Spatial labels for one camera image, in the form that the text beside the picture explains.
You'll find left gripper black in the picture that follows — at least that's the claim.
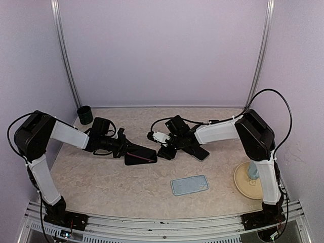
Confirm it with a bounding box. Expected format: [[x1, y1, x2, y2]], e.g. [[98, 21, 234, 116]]
[[100, 132, 138, 158]]

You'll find black phone case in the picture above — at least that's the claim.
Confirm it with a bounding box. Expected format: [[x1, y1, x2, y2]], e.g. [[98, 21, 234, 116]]
[[124, 150, 157, 166]]

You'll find dark phone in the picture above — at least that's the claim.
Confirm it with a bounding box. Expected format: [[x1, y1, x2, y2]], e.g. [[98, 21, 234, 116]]
[[183, 146, 210, 161], [135, 148, 157, 163]]

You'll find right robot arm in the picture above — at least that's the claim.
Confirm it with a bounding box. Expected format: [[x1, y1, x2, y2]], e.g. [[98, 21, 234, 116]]
[[150, 109, 285, 226]]

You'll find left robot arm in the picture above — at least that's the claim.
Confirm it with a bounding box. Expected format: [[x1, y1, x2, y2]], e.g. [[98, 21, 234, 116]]
[[14, 110, 151, 225]]

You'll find light blue phone case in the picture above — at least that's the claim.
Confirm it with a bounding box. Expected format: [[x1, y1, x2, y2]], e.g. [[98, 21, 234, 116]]
[[171, 175, 209, 196]]

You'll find black cylindrical cup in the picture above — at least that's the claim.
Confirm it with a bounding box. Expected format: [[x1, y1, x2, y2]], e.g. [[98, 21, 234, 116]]
[[77, 105, 94, 125]]

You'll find light blue mug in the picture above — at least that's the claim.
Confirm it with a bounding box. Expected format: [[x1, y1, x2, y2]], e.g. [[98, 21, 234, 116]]
[[248, 161, 259, 180]]

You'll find beige plate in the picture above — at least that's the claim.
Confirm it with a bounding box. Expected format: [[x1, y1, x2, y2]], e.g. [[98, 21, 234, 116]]
[[234, 162, 263, 200]]

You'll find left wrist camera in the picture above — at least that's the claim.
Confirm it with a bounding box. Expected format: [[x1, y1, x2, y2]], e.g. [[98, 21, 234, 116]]
[[114, 128, 125, 139]]

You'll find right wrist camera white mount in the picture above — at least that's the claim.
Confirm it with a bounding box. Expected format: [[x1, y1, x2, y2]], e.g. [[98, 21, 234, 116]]
[[147, 131, 171, 146]]

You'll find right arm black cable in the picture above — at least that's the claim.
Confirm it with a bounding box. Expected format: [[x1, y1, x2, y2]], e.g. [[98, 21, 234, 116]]
[[150, 88, 294, 152]]

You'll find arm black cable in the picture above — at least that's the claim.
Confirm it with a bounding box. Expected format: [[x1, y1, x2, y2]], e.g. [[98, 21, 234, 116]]
[[150, 88, 294, 152], [7, 112, 36, 157]]

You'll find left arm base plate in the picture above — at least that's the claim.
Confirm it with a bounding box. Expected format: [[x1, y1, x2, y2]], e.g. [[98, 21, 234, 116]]
[[44, 212, 88, 231]]

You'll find front aluminium rail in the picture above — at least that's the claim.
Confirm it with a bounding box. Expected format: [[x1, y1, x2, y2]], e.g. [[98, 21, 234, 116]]
[[15, 199, 312, 243]]

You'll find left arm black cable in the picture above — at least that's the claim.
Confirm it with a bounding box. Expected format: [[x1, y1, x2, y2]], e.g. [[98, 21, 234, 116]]
[[7, 112, 36, 157]]

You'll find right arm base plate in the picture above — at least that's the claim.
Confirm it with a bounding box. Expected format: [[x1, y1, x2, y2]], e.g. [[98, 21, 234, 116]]
[[241, 211, 286, 230]]

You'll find left aluminium frame post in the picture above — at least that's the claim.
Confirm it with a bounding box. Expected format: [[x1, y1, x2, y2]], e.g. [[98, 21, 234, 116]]
[[51, 0, 82, 109]]

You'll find aluminium frame post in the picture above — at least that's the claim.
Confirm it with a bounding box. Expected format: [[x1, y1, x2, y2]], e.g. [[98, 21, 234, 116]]
[[51, 0, 82, 109], [245, 0, 275, 108]]

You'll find right aluminium frame post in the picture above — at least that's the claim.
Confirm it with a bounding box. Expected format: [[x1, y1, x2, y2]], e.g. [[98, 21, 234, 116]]
[[245, 0, 275, 108]]

